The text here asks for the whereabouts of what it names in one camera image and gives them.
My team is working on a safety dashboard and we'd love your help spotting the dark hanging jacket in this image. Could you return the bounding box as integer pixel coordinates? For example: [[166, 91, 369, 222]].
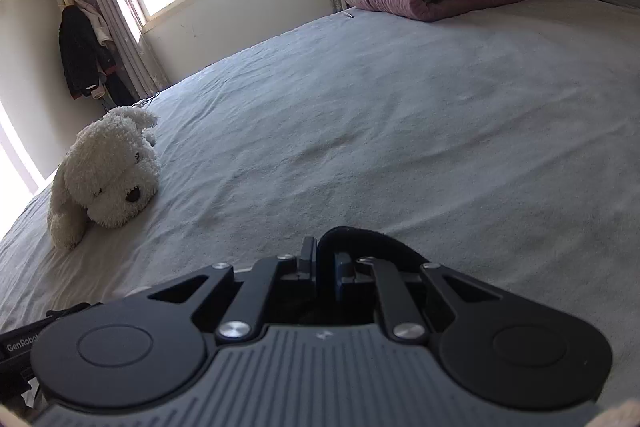
[[58, 4, 136, 108]]

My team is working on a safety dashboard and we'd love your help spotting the cream and black printed sweatshirt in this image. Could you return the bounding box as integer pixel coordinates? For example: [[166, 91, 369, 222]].
[[319, 226, 426, 308]]

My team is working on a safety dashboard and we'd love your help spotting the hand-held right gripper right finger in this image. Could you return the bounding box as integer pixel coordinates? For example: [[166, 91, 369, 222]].
[[333, 251, 503, 345]]

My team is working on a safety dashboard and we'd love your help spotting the pale hanging garment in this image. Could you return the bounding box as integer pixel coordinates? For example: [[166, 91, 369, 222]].
[[62, 0, 113, 48]]

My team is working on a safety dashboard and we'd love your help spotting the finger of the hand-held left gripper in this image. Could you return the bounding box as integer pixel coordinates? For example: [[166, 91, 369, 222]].
[[45, 302, 96, 322]]

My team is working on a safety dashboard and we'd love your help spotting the bed with grey sheet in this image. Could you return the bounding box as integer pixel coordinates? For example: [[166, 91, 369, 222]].
[[0, 0, 640, 427]]

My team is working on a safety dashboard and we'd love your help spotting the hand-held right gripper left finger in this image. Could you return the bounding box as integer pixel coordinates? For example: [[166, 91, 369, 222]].
[[148, 236, 318, 345]]

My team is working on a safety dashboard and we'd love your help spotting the white plush dog toy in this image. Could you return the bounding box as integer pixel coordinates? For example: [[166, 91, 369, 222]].
[[47, 105, 162, 251]]

